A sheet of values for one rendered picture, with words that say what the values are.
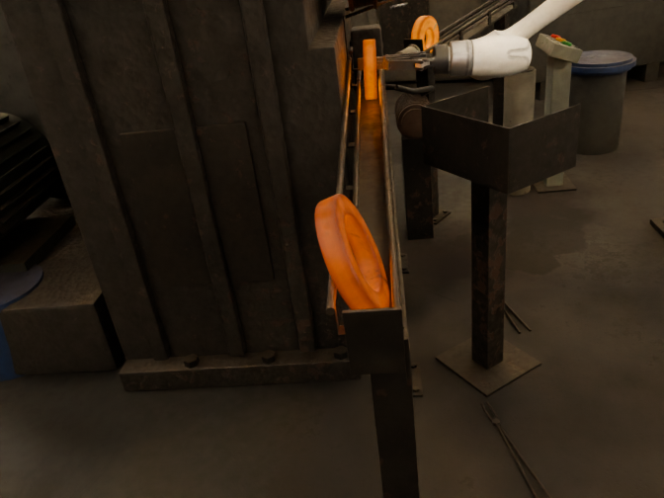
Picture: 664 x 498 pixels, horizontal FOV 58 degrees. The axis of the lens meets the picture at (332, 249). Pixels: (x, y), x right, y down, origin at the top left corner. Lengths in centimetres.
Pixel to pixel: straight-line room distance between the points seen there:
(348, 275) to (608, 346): 116
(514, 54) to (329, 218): 97
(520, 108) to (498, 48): 92
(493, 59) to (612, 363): 85
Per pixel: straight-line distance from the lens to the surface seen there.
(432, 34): 231
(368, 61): 159
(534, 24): 183
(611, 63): 300
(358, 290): 78
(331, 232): 78
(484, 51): 164
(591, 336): 185
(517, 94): 253
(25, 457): 179
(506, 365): 170
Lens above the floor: 110
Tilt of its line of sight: 28 degrees down
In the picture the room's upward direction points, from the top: 7 degrees counter-clockwise
